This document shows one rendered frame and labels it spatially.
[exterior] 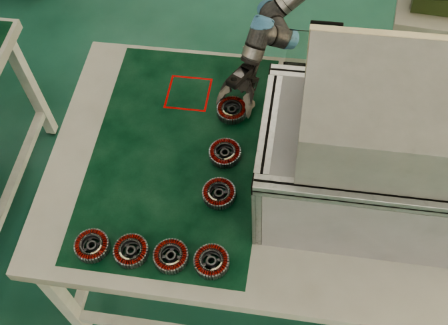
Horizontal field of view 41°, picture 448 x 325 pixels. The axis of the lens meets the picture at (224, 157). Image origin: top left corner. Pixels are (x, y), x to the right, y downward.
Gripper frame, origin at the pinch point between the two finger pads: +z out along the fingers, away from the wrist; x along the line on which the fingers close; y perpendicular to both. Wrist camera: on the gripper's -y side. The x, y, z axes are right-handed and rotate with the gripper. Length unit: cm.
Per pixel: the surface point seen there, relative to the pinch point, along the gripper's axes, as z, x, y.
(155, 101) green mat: 7.0, 27.8, -6.3
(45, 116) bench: 51, 106, 29
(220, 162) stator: 12.9, -9.1, -17.3
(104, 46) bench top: -2, 62, 2
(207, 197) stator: 22.0, -12.9, -27.5
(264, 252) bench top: 29, -38, -29
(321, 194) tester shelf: -3, -51, -47
